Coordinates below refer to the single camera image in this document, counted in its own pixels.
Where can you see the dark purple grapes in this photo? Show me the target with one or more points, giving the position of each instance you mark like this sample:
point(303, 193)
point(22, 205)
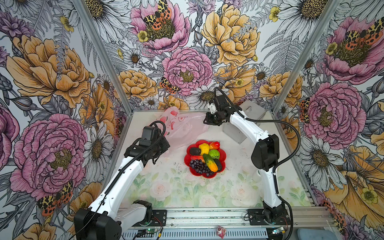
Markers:
point(201, 168)

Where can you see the aluminium front rail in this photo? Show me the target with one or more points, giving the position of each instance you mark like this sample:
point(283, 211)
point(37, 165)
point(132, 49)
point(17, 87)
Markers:
point(301, 217)

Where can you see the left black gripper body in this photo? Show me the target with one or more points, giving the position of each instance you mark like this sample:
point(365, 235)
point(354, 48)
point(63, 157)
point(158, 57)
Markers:
point(160, 146)

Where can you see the blue grey cloth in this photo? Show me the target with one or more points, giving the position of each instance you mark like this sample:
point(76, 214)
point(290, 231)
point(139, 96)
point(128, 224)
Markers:
point(313, 234)

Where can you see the yellow bell pepper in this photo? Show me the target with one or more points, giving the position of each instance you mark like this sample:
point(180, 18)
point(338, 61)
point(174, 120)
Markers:
point(204, 148)

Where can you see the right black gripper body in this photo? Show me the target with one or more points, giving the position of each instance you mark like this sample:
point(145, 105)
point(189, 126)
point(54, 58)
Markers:
point(215, 118)

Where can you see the red flower-shaped plate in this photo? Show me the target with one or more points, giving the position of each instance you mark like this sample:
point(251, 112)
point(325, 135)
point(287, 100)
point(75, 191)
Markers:
point(187, 158)

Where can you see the pink plastic bag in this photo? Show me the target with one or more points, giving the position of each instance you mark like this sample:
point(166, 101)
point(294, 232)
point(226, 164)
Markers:
point(182, 128)

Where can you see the silver metal box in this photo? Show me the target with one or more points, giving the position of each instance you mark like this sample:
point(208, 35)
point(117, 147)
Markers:
point(240, 129)

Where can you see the small pink red object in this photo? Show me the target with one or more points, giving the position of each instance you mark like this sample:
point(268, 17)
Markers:
point(221, 232)

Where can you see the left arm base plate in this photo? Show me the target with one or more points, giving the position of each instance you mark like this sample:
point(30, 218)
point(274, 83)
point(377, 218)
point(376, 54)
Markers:
point(154, 218)

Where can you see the green lime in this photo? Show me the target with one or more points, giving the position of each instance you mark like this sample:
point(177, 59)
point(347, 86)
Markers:
point(215, 154)

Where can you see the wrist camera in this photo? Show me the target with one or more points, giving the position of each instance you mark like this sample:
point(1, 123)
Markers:
point(221, 102)
point(149, 136)

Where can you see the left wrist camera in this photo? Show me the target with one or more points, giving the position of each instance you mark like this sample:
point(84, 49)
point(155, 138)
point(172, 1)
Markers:
point(149, 136)

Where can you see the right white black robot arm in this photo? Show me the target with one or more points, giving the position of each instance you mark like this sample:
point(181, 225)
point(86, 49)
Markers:
point(265, 155)

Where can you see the green yellow mango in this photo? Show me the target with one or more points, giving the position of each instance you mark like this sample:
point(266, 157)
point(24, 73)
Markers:
point(211, 164)

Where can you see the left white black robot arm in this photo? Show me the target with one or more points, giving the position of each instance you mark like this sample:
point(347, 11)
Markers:
point(103, 220)

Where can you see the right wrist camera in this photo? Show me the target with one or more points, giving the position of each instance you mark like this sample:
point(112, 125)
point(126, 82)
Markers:
point(221, 102)

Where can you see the dark brown fruit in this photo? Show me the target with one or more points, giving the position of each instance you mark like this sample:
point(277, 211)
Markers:
point(218, 164)

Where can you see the green circuit board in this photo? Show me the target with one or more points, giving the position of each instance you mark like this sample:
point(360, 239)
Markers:
point(277, 231)

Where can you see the dark avocado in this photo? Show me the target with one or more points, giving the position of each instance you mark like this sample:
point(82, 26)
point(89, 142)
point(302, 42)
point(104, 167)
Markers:
point(195, 151)

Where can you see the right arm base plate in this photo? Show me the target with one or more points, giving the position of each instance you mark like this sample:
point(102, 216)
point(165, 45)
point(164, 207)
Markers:
point(257, 217)

